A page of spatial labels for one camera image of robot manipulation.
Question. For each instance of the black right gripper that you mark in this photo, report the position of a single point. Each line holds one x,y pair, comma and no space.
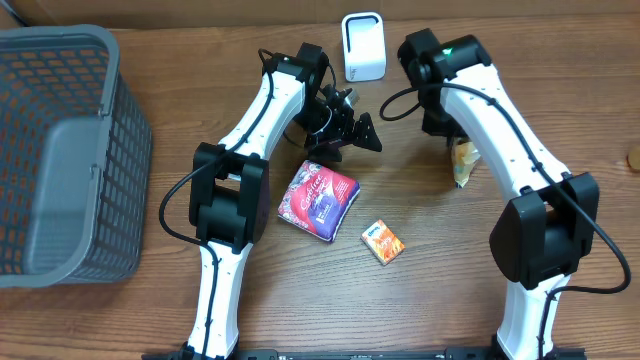
433,127

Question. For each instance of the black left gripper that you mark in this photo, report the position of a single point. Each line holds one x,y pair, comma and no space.
344,134

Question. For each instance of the yellow wet wipes pack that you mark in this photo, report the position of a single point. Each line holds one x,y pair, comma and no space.
464,157

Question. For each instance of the red Carefree pad pack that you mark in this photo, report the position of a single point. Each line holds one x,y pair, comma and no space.
317,199

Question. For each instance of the Kleenex tissue pack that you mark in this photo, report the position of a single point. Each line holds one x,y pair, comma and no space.
382,242

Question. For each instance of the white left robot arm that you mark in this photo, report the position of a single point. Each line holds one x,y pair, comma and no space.
230,196

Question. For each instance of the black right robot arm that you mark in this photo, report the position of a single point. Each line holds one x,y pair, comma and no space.
538,240

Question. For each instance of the white barcode scanner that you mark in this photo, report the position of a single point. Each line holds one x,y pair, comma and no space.
364,49

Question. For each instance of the gold tube cap at edge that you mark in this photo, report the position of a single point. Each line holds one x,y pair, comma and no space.
633,158

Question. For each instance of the grey plastic basket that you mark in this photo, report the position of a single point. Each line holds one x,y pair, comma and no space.
75,159

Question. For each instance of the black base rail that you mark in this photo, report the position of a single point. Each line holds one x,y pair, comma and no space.
453,353

